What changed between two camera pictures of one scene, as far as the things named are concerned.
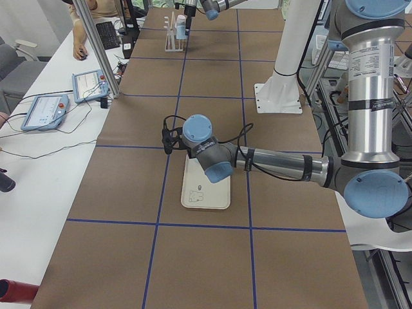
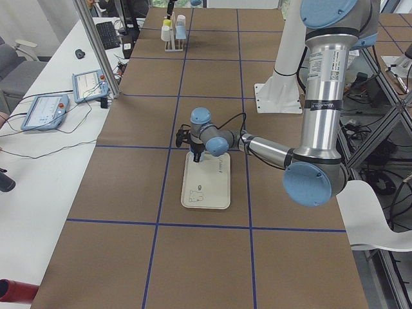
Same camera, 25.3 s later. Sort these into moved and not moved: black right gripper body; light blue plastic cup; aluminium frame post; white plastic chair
Moved: black right gripper body
Not moved: aluminium frame post; light blue plastic cup; white plastic chair
